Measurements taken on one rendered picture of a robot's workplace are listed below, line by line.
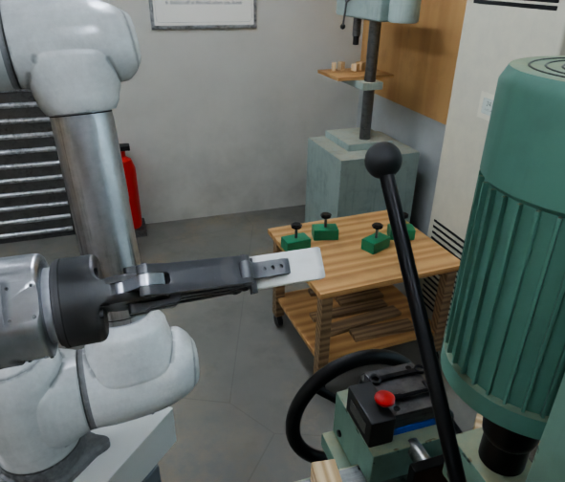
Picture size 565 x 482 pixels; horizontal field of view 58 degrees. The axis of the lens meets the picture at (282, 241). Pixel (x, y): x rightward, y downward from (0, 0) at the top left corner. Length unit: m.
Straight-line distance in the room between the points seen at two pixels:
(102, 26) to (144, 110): 2.53
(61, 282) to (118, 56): 0.52
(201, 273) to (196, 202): 3.23
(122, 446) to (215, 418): 1.01
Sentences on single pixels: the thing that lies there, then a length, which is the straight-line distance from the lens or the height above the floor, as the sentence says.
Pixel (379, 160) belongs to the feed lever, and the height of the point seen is 1.42.
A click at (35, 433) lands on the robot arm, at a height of 0.85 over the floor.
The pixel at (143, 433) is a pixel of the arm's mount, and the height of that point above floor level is 0.70.
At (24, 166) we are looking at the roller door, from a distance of 3.47.
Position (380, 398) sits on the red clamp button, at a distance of 0.79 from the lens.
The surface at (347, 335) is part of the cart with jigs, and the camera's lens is 2.26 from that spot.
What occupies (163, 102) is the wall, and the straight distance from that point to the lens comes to 3.41.
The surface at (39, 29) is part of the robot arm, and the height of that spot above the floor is 1.49.
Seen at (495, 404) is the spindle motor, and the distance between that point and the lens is 0.53.
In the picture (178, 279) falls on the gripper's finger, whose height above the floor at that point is 1.35.
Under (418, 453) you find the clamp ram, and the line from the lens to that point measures 0.81.
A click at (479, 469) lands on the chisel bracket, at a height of 1.07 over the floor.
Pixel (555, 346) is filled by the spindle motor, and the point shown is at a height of 1.30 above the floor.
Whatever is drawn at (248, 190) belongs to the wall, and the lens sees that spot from 3.70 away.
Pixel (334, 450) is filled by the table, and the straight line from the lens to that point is 0.91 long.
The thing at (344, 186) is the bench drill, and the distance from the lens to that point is 2.75.
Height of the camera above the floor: 1.57
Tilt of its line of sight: 28 degrees down
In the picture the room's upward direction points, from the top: 1 degrees clockwise
